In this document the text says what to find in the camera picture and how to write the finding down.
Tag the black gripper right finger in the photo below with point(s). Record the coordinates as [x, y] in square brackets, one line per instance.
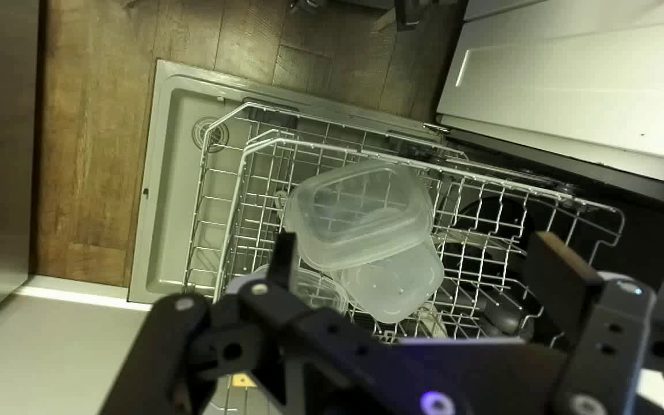
[565, 288]

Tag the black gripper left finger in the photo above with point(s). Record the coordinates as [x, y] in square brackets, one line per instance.
[283, 258]

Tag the open dishwasher door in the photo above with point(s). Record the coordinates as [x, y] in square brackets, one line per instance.
[207, 211]

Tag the clear plastic container upper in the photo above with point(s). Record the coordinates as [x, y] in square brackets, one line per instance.
[358, 214]

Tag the clear plastic container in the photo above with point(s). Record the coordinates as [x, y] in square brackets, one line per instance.
[358, 214]
[396, 287]

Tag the clear plastic container lower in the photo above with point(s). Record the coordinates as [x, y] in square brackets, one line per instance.
[396, 287]

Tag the grey side door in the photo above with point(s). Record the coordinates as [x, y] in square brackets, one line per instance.
[571, 77]

